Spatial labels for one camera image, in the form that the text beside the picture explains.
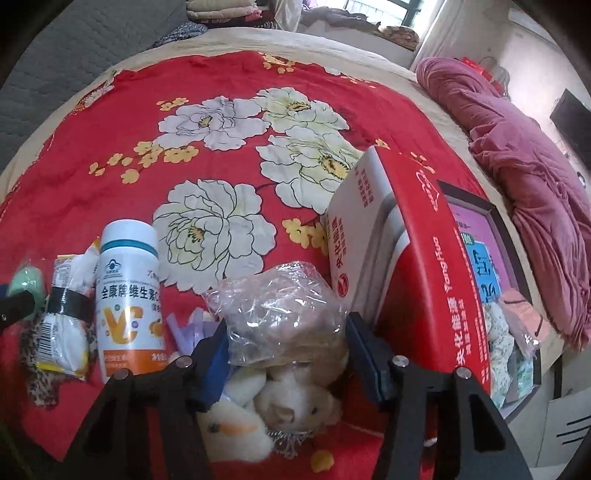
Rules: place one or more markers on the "window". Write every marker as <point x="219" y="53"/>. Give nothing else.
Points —
<point x="374" y="11"/>

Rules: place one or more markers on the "mint green puff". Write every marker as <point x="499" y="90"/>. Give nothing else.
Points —
<point x="27" y="284"/>

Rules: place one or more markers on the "black wall television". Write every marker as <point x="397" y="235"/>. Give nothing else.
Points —
<point x="572" y="124"/>

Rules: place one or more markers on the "beige plush bear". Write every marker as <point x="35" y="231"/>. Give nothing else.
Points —
<point x="295" y="397"/>

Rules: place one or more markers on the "pile of dark clothes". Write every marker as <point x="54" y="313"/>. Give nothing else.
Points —
<point x="360" y="27"/>

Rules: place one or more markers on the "grey quilted headboard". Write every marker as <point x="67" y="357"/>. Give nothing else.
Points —
<point x="69" y="69"/>

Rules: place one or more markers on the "white curtain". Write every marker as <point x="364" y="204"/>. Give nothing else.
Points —
<point x="436" y="27"/>

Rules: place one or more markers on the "white orange plush toy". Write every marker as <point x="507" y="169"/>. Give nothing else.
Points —
<point x="231" y="429"/>

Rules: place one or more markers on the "pink face mask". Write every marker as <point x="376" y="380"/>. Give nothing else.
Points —
<point x="526" y="316"/>

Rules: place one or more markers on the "red gift bags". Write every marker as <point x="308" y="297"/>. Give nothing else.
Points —
<point x="475" y="67"/>

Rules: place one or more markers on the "folded pink cloth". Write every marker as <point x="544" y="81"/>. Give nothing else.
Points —
<point x="251" y="17"/>

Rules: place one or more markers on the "pink duvet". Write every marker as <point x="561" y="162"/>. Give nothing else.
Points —
<point x="531" y="161"/>

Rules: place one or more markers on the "white floral scrunchie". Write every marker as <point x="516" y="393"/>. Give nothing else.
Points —
<point x="501" y="337"/>

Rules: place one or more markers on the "black shallow box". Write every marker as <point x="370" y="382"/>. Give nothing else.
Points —
<point x="517" y="240"/>

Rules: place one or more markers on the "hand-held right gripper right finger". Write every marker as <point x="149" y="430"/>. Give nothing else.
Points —
<point x="369" y="364"/>

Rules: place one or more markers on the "white yellow packet black band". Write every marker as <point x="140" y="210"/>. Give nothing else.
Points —
<point x="64" y="332"/>

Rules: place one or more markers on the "leopard print scrunchie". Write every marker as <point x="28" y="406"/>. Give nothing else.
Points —
<point x="39" y="369"/>

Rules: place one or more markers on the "blue patterned cloth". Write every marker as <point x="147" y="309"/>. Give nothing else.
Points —
<point x="182" y="32"/>

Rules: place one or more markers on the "white green tissue pack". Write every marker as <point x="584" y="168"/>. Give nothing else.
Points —
<point x="517" y="376"/>

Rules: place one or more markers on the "red floral blanket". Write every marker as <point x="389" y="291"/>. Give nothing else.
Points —
<point x="184" y="83"/>

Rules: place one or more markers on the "white vitamin bottle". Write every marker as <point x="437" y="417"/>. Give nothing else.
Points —
<point x="129" y="286"/>

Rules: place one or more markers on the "red white cardboard box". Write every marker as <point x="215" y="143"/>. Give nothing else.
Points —
<point x="415" y="286"/>

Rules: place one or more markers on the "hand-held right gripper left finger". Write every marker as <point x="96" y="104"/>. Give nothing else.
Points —
<point x="216" y="374"/>

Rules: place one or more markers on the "folded beige cloth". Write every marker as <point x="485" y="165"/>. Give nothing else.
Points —
<point x="221" y="7"/>

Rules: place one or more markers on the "white cabinet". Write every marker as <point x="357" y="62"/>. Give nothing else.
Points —
<point x="563" y="415"/>

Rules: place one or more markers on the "clear crinkled plastic bag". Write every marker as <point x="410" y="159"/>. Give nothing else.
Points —
<point x="281" y="309"/>

